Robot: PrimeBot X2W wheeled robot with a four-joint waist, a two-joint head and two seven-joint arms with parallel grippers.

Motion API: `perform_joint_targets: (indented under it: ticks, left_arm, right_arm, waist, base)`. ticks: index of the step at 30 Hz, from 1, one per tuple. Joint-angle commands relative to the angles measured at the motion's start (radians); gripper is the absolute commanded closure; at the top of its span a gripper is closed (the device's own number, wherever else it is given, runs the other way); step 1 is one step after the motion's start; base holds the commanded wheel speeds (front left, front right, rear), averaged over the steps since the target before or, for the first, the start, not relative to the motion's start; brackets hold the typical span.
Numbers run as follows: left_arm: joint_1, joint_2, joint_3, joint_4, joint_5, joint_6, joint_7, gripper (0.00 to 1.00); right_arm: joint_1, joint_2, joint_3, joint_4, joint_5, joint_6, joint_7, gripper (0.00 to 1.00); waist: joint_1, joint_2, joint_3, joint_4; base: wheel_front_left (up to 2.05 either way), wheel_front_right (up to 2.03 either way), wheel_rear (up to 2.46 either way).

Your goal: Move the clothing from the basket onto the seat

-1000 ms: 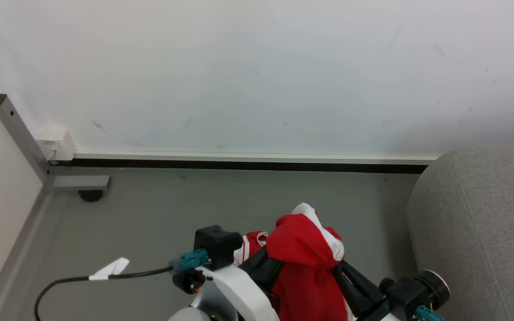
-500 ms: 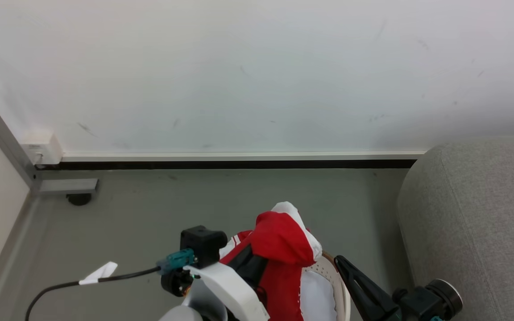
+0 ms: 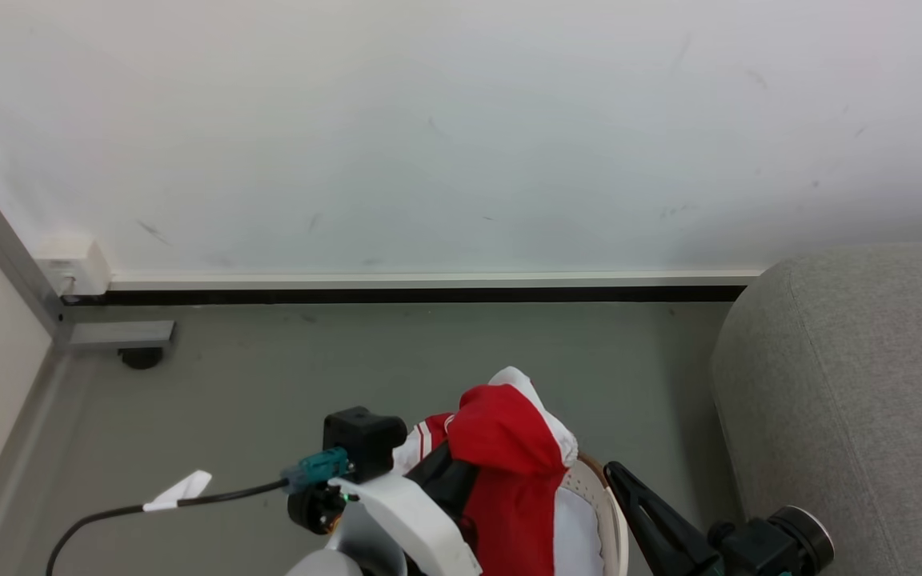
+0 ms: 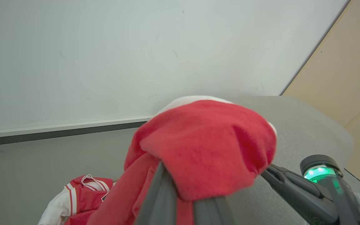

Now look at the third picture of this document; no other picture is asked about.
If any black frame foot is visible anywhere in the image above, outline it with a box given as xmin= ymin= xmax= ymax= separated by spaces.
xmin=118 ymin=347 xmax=165 ymax=371

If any white wall junction box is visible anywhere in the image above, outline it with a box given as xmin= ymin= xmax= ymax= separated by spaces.
xmin=34 ymin=234 xmax=113 ymax=299

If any white cable tag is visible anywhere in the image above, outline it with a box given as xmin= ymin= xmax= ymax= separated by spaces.
xmin=142 ymin=470 xmax=213 ymax=513

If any grey fabric sofa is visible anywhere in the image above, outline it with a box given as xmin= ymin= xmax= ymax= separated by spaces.
xmin=711 ymin=242 xmax=922 ymax=576

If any white perforated laundry basket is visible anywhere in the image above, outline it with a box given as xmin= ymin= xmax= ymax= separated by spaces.
xmin=561 ymin=452 xmax=631 ymax=576

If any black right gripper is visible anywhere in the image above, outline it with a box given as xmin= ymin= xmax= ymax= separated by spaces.
xmin=603 ymin=461 xmax=796 ymax=576

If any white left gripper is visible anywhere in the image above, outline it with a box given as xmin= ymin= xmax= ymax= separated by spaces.
xmin=330 ymin=441 xmax=483 ymax=576

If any white black skirting strip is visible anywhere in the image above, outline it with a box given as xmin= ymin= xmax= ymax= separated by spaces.
xmin=61 ymin=270 xmax=766 ymax=306

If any grey metal frame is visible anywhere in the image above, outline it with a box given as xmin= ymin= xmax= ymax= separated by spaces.
xmin=0 ymin=177 xmax=177 ymax=353

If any teal cable connector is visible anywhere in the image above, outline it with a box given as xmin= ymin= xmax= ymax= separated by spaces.
xmin=280 ymin=447 xmax=351 ymax=494

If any red and white garment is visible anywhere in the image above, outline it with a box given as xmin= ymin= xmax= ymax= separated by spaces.
xmin=393 ymin=366 xmax=607 ymax=576

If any thin black cable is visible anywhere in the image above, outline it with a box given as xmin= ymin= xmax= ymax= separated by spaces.
xmin=46 ymin=478 xmax=292 ymax=576

